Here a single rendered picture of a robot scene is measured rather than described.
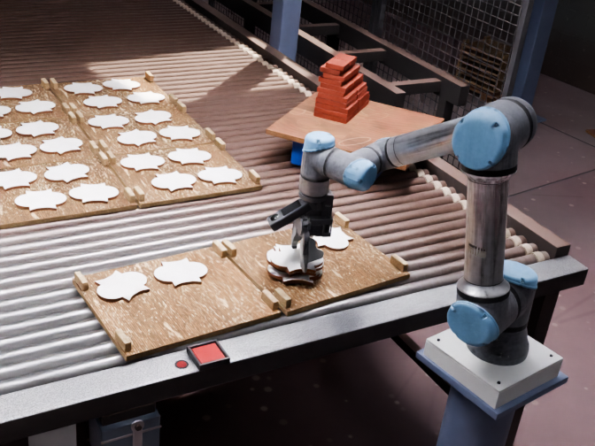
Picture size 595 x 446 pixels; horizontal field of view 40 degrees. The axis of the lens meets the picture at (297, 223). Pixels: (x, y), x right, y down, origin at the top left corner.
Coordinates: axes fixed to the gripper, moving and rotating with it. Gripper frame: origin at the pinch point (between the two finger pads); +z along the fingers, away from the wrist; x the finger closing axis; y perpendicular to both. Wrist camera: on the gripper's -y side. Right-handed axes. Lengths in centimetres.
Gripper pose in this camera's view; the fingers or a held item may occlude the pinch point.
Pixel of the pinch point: (297, 259)
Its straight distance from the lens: 217.2
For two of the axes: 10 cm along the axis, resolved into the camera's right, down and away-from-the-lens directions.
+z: -1.0, 8.7, 4.8
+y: 9.7, -0.3, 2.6
